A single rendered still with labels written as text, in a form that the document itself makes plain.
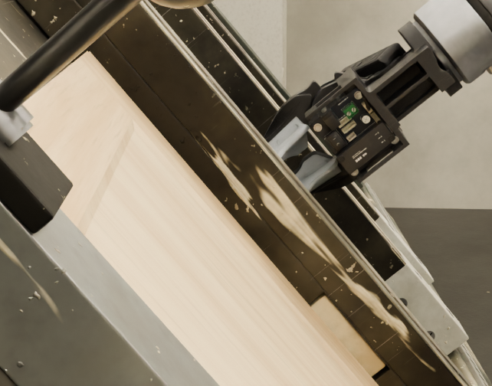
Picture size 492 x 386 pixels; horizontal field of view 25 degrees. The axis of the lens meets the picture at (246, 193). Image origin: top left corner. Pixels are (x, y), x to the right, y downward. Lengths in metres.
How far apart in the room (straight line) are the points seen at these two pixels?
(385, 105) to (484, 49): 0.09
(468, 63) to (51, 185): 0.57
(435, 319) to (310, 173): 0.46
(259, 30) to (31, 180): 4.10
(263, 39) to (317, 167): 3.51
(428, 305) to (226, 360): 0.82
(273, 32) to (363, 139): 3.57
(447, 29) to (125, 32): 0.26
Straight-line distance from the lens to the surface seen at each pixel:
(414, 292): 1.37
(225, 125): 0.86
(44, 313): 0.38
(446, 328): 1.40
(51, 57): 0.36
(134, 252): 0.57
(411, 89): 0.90
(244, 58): 1.53
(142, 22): 0.85
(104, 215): 0.57
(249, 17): 4.47
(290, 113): 0.96
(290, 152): 0.96
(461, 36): 0.91
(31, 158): 0.40
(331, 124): 0.90
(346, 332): 0.91
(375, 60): 0.96
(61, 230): 0.41
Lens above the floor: 1.41
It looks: 13 degrees down
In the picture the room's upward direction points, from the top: straight up
